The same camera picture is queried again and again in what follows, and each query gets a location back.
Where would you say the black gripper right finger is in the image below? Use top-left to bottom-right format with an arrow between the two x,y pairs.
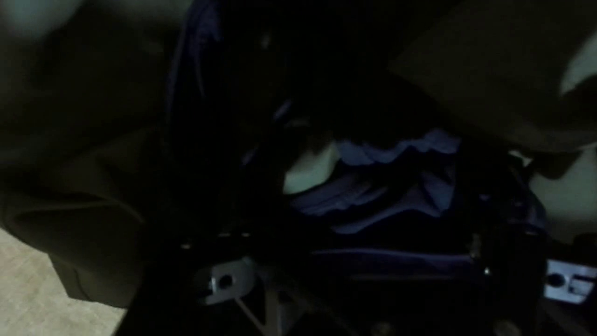
477,170 -> 597,336

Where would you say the dark olive green cloth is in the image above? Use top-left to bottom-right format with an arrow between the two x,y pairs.
1,0 -> 597,306

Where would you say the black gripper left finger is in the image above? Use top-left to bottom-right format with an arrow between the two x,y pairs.
113,233 -> 279,336

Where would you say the dark navy blue cloth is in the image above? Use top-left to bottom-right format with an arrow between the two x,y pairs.
167,0 -> 544,271

